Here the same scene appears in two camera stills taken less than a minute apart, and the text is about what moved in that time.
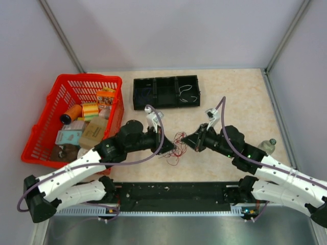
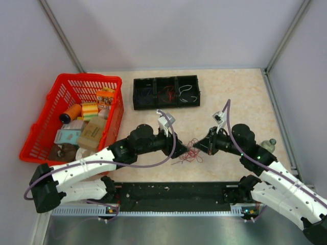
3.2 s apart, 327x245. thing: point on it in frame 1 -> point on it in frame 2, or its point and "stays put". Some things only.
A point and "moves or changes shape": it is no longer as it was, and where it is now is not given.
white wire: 181,92 stays put
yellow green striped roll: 89,111 stays put
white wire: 184,100 stays put
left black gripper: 157,138 -> 168,142
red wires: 179,150 moves or changes shape
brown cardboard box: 93,133 stays put
